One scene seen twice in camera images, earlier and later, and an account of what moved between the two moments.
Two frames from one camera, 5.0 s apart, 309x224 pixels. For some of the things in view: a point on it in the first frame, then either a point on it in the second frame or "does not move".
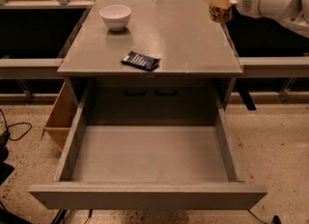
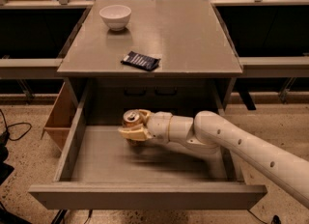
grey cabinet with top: x=151 y=62 does not move
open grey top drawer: x=155 y=167 does not move
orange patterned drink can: x=218 y=14 → x=132 y=118
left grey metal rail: x=30 y=68 does not move
